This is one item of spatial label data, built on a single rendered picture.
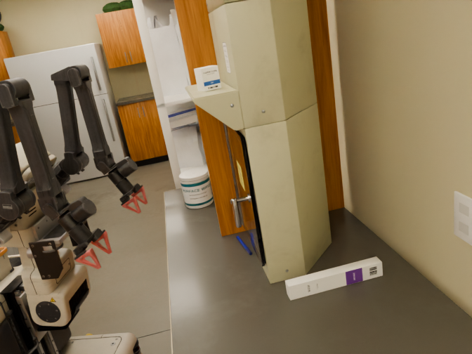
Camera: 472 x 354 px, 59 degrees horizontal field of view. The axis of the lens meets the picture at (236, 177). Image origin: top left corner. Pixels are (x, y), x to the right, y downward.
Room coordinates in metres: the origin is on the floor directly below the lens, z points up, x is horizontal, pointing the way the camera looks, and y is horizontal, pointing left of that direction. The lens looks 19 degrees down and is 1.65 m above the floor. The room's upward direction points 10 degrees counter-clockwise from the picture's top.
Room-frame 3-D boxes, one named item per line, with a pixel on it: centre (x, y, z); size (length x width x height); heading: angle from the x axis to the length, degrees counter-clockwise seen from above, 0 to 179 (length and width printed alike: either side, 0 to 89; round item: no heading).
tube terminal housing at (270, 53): (1.22, -0.15, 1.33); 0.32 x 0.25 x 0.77; 7
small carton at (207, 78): (1.15, 0.03, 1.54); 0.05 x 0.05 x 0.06; 24
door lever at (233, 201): (1.09, 0.00, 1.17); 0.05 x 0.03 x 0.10; 97
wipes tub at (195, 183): (1.76, 0.18, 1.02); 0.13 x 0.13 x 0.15
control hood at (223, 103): (1.19, 0.03, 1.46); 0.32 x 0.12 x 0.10; 7
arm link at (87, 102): (1.72, 0.54, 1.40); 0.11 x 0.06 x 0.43; 171
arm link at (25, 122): (1.29, 0.61, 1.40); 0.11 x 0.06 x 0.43; 171
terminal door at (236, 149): (1.20, -0.02, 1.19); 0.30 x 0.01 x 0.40; 7
